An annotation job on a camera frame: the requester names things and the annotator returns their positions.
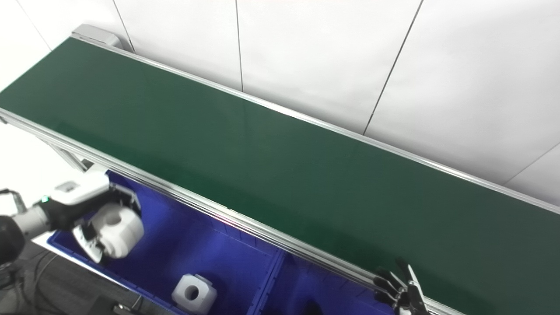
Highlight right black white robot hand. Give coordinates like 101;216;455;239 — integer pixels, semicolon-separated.
373;257;432;315

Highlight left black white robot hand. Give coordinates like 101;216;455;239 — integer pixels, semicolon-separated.
44;171;143;264

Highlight white plastic part with hole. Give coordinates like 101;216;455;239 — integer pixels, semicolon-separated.
90;203;145;259
171;273;218;315

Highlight blue plastic bin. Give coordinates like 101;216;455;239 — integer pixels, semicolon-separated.
45;170;286;315
253;248;396;315

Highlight green conveyor belt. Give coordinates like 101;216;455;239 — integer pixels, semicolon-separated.
0;24;560;315
0;37;560;315

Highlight black floor cable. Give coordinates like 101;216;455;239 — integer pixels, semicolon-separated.
0;252;60;315

